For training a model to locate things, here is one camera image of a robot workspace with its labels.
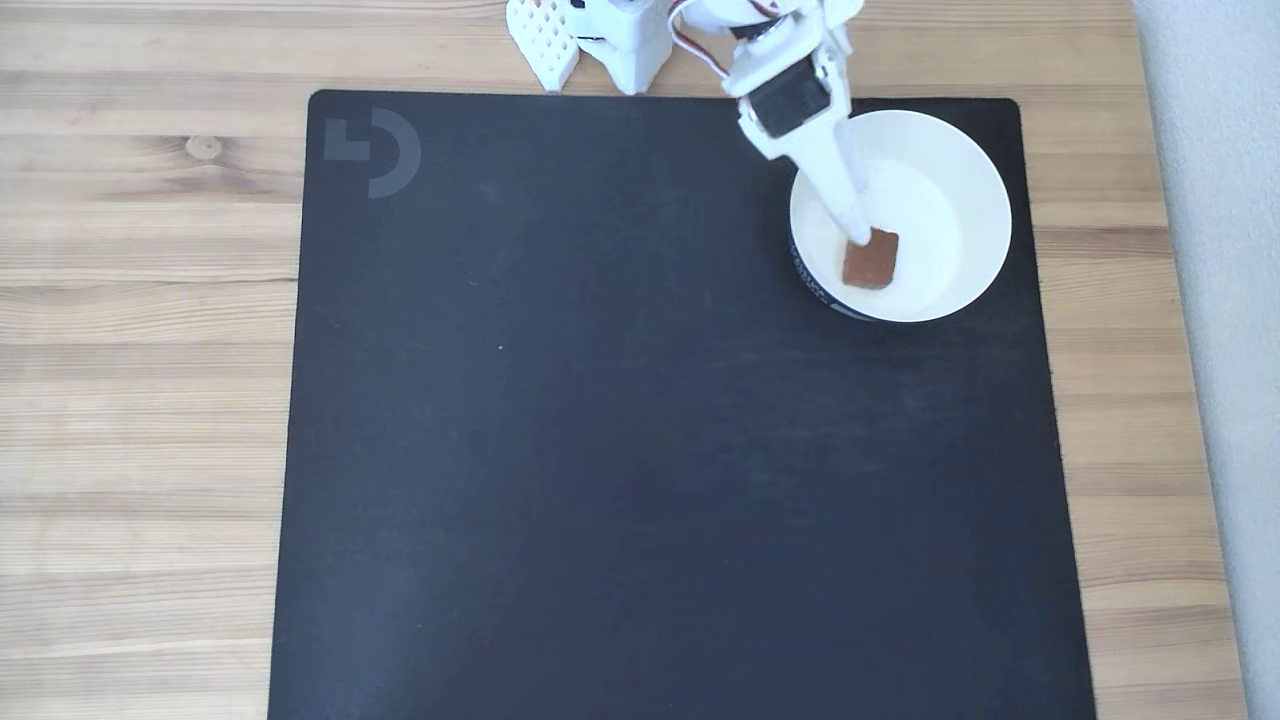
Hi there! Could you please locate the red white black servo wire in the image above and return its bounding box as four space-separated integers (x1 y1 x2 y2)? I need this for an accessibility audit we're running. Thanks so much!
667 0 733 80

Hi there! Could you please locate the white round bowl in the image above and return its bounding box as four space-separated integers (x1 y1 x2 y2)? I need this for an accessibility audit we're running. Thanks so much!
789 109 1013 324

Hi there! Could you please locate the red-brown block toy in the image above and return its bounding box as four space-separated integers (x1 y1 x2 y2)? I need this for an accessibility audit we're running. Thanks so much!
842 228 900 291

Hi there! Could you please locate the black desk mat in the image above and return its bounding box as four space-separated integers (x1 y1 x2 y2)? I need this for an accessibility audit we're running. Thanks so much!
267 90 1098 720

